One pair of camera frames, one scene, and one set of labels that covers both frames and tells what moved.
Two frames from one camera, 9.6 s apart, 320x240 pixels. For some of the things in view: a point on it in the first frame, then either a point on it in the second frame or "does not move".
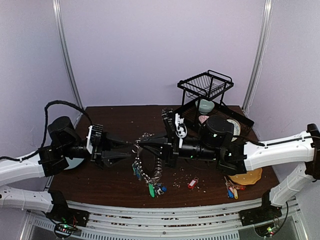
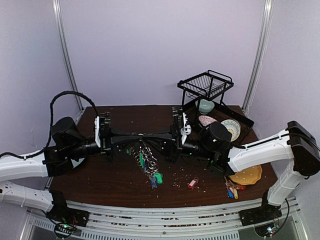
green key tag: [151, 189] → [159, 177]
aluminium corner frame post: [62, 39] does not move
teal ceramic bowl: [205, 106] does not move
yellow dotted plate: [250, 177] does not move
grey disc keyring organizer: [139, 171] → [145, 158]
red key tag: [192, 184] does not move
